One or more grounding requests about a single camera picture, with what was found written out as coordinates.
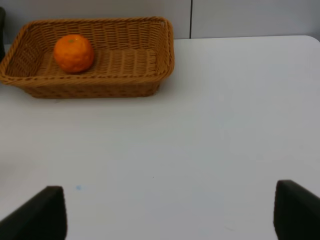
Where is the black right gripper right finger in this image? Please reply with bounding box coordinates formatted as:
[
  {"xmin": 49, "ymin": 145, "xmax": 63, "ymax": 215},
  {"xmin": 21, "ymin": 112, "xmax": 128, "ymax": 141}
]
[{"xmin": 273, "ymin": 180, "xmax": 320, "ymax": 240}]

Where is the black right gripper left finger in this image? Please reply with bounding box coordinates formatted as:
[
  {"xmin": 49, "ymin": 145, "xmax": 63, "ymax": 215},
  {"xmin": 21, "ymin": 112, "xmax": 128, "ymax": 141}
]
[{"xmin": 0, "ymin": 186, "xmax": 68, "ymax": 240}]

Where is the orange tangerine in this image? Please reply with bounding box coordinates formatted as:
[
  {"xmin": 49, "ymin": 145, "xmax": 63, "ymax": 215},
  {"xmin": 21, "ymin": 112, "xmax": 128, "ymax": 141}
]
[{"xmin": 53, "ymin": 34, "xmax": 95, "ymax": 74}]

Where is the light orange wicker basket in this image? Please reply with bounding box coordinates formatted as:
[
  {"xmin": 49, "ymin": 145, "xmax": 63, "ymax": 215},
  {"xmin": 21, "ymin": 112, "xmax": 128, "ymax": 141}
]
[{"xmin": 0, "ymin": 16, "xmax": 175, "ymax": 99}]

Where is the dark brown wicker basket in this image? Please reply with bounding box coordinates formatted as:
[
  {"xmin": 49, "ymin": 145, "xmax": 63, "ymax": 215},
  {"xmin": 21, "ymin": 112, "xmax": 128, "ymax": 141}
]
[{"xmin": 0, "ymin": 7, "xmax": 6, "ymax": 62}]

